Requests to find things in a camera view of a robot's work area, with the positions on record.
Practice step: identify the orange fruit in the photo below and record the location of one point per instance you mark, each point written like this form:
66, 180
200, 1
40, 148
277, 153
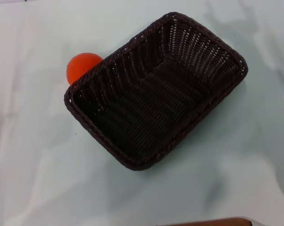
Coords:
82, 67

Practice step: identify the brown wooden board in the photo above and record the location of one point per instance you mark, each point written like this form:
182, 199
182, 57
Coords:
226, 222

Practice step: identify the dark brown woven basket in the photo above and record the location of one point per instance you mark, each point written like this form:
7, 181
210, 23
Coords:
151, 99

